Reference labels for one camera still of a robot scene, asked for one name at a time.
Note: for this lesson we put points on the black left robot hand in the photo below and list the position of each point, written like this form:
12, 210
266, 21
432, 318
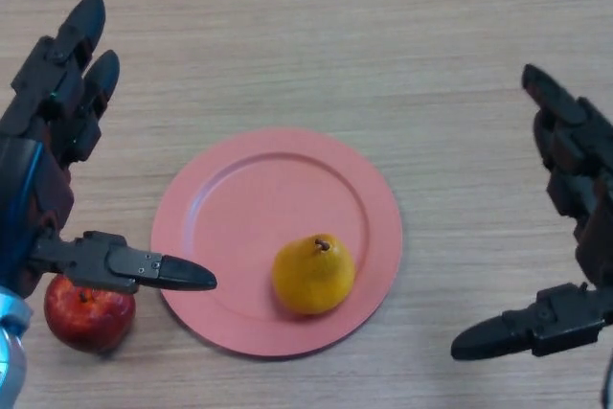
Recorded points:
43, 188

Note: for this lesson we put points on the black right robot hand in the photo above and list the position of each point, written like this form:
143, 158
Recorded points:
594, 179

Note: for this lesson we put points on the yellow pear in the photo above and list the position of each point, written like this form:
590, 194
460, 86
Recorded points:
311, 279

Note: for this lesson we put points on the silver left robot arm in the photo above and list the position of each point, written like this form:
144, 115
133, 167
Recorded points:
10, 351

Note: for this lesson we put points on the pink round plate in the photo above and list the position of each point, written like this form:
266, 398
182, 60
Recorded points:
239, 217

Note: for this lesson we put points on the red apple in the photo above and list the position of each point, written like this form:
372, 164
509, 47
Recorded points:
91, 320

